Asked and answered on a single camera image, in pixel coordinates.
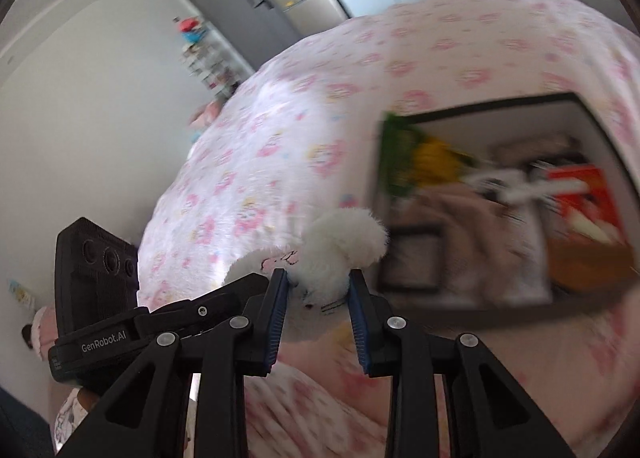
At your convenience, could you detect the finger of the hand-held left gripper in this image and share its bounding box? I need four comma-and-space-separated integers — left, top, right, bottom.
147, 273, 271, 340

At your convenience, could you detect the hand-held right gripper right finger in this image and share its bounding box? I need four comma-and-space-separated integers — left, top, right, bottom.
348, 270, 578, 458

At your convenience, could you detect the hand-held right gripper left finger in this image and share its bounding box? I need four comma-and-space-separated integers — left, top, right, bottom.
55, 268, 291, 458

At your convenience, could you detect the white plush toy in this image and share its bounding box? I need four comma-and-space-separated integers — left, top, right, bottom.
222, 208, 390, 344

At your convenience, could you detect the black storage box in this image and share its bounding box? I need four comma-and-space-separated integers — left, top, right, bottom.
370, 92, 640, 334

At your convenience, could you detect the pink doll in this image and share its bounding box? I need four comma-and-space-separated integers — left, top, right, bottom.
21, 305, 59, 365

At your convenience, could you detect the beige cloth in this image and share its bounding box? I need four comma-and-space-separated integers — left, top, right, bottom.
400, 182, 513, 300

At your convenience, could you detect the white printed cloth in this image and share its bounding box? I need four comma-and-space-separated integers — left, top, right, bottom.
51, 387, 101, 458

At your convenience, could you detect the dark cloth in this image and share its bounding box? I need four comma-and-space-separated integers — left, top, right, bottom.
0, 384, 56, 458

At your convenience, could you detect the green packet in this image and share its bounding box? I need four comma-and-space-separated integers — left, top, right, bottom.
379, 112, 428, 200

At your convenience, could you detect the pink plush toy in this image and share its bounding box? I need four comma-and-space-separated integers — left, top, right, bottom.
188, 100, 224, 130

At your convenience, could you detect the yellow soft item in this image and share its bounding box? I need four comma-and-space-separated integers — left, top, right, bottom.
411, 135, 478, 190

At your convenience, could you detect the shelf with small figures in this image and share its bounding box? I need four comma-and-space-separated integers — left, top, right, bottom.
175, 15, 257, 100

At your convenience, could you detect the pink printed blanket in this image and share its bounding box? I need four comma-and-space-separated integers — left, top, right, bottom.
137, 0, 640, 458

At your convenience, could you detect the red printed carton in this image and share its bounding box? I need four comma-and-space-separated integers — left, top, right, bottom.
544, 164, 640, 292

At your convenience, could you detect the black rectangular frame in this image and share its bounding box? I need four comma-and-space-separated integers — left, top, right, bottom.
376, 224, 447, 295

